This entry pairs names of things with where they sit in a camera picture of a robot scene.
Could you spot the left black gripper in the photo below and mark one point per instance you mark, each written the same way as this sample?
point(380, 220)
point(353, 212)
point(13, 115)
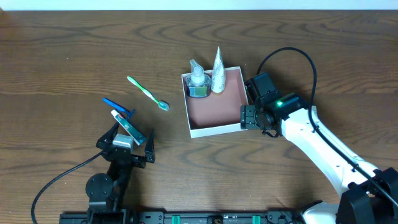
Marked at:
point(134, 158)

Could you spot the white box with brown interior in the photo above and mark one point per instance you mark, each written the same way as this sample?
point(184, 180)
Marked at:
point(217, 114)

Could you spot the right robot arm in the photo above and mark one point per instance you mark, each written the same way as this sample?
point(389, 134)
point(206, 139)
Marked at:
point(367, 194)

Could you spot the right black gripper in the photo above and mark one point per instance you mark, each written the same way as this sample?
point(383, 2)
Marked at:
point(247, 117)

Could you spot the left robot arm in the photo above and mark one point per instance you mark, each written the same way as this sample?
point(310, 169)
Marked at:
point(106, 190)

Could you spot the blue razor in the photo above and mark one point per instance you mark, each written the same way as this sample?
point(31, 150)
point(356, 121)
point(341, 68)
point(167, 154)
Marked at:
point(119, 108)

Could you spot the white lotion tube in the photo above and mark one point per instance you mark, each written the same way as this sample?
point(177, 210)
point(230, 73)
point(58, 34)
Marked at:
point(218, 77)

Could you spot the clear soap pump bottle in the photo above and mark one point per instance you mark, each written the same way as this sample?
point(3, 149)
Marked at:
point(198, 82)

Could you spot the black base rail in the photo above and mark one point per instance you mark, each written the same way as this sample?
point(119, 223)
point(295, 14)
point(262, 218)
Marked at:
point(158, 217)

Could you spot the white green toothpaste tube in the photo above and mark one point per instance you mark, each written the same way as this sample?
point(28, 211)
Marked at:
point(128, 127)

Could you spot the green toothbrush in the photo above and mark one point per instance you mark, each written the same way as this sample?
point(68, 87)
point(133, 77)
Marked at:
point(161, 104)

